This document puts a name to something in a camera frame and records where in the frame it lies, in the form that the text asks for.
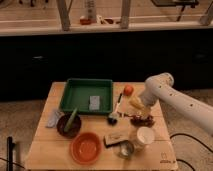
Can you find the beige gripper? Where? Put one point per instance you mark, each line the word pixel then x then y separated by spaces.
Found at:
pixel 145 111

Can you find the yellow banana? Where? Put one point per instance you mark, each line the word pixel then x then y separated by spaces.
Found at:
pixel 137 103

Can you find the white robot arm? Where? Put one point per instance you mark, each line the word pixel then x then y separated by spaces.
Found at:
pixel 161 87

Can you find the red bowl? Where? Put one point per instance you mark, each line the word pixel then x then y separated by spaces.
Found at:
pixel 85 148

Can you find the dark brown bowl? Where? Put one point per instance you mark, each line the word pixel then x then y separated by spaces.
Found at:
pixel 73 129

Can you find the white paper cup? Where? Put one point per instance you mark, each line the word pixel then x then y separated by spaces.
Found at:
pixel 142 137

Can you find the orange tomato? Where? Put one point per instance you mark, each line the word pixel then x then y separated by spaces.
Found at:
pixel 128 90

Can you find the small metal cup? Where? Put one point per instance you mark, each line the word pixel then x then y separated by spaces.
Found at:
pixel 126 149

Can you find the wooden block eraser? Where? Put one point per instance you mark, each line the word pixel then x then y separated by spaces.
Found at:
pixel 115 138

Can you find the grey sponge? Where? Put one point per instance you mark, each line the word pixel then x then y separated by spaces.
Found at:
pixel 94 103

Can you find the green plastic tray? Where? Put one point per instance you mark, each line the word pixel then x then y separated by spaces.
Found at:
pixel 78 92

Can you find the green cucumber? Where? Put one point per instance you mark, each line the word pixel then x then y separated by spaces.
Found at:
pixel 70 120

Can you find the grey folded cloth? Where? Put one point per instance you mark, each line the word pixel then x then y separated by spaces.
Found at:
pixel 53 119

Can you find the red object on shelf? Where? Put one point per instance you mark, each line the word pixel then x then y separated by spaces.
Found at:
pixel 84 21

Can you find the white bottle on shelf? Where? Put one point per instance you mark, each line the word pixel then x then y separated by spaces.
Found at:
pixel 90 10

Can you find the black stand on floor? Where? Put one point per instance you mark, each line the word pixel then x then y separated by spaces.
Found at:
pixel 10 148

